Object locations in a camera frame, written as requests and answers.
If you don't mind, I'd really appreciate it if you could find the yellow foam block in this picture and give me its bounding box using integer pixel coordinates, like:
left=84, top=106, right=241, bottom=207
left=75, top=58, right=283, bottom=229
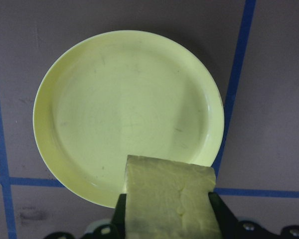
left=123, top=154, right=222, bottom=239

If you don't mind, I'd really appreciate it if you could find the yellow plate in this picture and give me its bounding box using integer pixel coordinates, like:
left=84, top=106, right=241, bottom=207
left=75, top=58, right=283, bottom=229
left=32, top=30, right=225, bottom=209

